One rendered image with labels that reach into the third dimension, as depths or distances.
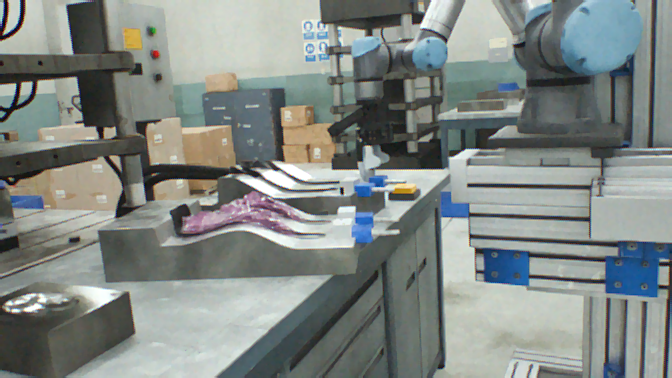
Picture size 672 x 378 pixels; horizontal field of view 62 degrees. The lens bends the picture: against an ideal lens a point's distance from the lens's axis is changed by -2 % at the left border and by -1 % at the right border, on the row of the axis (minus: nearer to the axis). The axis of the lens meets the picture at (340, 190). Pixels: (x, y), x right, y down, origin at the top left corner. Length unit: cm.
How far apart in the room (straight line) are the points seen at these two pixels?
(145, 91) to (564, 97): 143
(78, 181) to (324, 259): 477
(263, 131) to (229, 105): 68
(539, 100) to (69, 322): 85
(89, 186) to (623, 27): 511
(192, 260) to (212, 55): 843
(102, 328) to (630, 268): 92
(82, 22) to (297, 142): 651
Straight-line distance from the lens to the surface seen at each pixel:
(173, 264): 115
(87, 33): 203
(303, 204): 140
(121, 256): 119
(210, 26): 951
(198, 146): 600
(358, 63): 145
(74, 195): 580
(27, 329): 86
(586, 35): 95
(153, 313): 101
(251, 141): 858
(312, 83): 860
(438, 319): 228
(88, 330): 88
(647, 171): 110
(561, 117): 108
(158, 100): 211
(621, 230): 100
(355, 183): 139
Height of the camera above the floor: 116
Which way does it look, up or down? 11 degrees down
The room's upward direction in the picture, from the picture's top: 4 degrees counter-clockwise
